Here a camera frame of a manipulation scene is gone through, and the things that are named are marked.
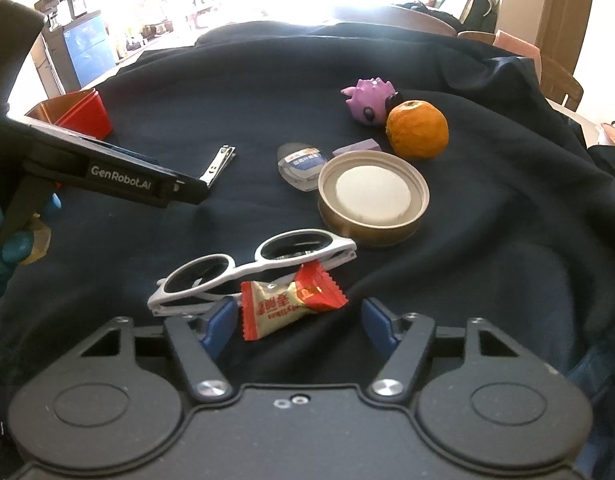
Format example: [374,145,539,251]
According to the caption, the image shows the white sunglasses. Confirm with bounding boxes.
[146,228,359,317]

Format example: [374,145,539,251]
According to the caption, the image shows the dark navy cloth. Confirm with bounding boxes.
[0,20,615,411]

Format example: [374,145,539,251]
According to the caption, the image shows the orange fruit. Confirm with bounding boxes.
[385,100,449,160]

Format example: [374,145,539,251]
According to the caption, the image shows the red and cream candy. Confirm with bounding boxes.
[239,261,349,343]

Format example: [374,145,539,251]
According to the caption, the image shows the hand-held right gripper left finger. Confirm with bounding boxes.
[77,298,237,404]

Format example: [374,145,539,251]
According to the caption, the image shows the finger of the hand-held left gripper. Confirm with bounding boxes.
[173,174,210,206]

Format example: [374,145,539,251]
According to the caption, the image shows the gold jar lid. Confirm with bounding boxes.
[318,150,431,247]

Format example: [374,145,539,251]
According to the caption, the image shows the clear dental floss case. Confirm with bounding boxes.
[276,142,332,194]

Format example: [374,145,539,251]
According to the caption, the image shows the purple eraser block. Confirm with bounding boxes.
[332,138,383,159]

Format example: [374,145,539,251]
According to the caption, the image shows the red tin box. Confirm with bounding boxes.
[24,88,113,141]

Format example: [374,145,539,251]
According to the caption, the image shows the black coffee machine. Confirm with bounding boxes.
[34,0,89,27]

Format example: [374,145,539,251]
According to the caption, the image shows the black cabinet with blue screen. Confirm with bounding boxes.
[40,10,119,102]

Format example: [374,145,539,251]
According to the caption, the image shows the wooden chair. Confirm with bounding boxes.
[537,57,586,112]

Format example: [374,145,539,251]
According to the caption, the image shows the purple monster toy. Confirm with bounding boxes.
[341,78,405,126]

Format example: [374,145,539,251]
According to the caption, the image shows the person's left hand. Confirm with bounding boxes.
[0,196,32,301]

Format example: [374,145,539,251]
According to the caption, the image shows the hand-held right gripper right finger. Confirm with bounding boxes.
[361,298,526,404]

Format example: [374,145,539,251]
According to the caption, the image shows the pink cloth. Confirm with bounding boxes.
[492,30,544,77]

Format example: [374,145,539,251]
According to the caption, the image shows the metal nail clipper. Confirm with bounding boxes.
[199,144,237,189]

